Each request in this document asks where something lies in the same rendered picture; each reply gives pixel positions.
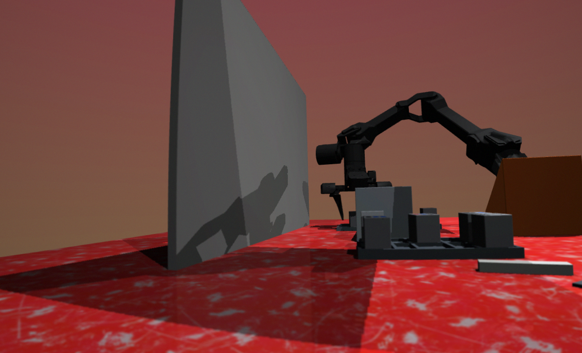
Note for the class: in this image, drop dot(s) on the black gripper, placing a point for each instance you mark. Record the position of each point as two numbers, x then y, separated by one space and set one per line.
334 190

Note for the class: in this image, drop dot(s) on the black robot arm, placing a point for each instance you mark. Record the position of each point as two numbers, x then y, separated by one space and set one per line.
486 147

